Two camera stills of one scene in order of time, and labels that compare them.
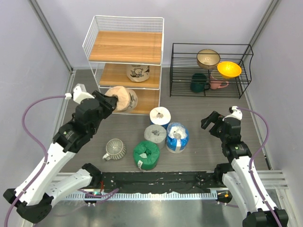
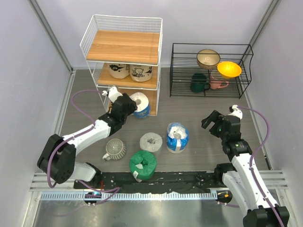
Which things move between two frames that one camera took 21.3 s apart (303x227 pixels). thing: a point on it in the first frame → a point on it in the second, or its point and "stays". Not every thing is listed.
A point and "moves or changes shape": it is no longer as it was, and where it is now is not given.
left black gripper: (110, 101) → (132, 107)
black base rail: (182, 182) stays
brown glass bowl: (208, 59) stays
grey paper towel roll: (155, 133) → (150, 142)
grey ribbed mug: (116, 150) stays
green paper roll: (146, 154) → (143, 164)
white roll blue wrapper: (160, 115) → (143, 109)
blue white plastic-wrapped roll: (177, 137) stays
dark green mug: (199, 82) stays
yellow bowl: (229, 69) stays
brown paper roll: (127, 99) moves or changes shape
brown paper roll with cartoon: (138, 73) stays
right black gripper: (215, 117) stays
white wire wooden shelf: (128, 51) stays
